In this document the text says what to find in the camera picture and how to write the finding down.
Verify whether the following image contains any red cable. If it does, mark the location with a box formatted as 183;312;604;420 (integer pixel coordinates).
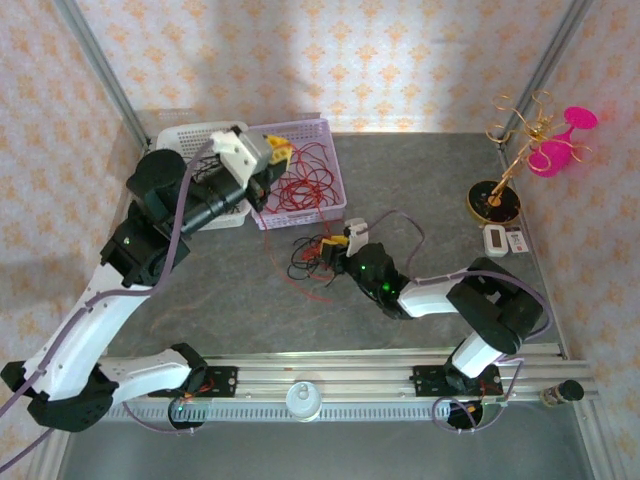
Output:
262;141;342;304

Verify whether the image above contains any purple plastic basket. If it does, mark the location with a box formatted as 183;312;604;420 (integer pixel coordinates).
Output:
247;118;349;231

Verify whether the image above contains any white plastic basket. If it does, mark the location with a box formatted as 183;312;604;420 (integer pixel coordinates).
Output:
155;121;253;230

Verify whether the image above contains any white digital timer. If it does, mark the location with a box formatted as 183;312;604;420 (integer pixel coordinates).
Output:
482;224;510;259

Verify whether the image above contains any small white red card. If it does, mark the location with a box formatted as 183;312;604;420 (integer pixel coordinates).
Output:
507;228;530;255

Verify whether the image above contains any white round cap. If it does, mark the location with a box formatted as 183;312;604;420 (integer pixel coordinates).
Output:
284;379;324;424

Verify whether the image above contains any pink plastic wine glass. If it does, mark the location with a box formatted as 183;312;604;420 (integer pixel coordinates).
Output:
528;106;599;180

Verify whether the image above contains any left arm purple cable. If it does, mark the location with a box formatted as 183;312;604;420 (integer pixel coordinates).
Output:
0;138;216;474

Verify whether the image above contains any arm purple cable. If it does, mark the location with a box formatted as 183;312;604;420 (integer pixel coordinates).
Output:
364;209;551;434
0;138;216;474

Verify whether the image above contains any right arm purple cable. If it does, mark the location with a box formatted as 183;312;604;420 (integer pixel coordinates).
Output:
364;209;551;434

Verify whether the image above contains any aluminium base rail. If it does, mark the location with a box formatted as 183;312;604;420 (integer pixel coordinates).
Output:
99;344;594;404

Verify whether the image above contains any aluminium frame post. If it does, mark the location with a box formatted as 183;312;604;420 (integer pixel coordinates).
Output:
499;0;594;144
52;0;151;149

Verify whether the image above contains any gold wire glass holder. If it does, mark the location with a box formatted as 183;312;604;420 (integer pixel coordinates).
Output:
466;91;596;225

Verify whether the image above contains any grey slotted cable duct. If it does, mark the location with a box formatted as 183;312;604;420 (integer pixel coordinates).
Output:
107;402;506;422

